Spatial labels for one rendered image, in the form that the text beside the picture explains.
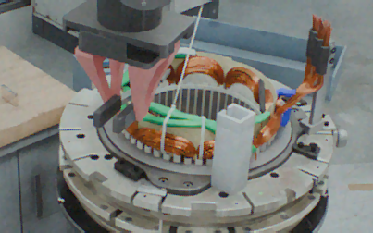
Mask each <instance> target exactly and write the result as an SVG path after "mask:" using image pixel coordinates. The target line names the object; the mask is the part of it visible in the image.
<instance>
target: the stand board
mask: <svg viewBox="0 0 373 233"><path fill-rule="evenodd" d="M4 84H5V85H6V86H7V87H9V88H10V89H12V90H13V91H15V92H16V93H17V94H18V98H19V106H17V107H14V105H12V104H10V103H9V102H8V101H6V100H5V99H3V98H2V87H1V85H4ZM76 94H77V93H76V92H75V91H73V90H71V89H70V88H69V87H67V86H66V85H64V84H63V83H61V82H59V80H56V79H54V78H53V77H51V76H49V75H47V73H44V72H43V71H42V70H40V69H39V68H37V67H35V66H34V65H32V64H31V63H29V62H28V61H26V60H24V59H23V58H21V57H20V56H18V55H16V54H14V53H12V52H11V51H10V50H8V49H7V48H5V47H4V46H0V148H1V147H2V146H6V145H7V144H10V143H12V142H13V141H18V140H20V139H22V138H26V137H27V136H30V135H32V134H34V133H37V132H38V131H41V130H43V129H47V128H51V127H52V126H54V125H57V124H59V123H60V119H61V116H62V114H63V111H64V109H65V107H66V106H67V105H68V104H69V101H70V100H71V99H72V98H73V97H74V96H75V95H76Z"/></svg>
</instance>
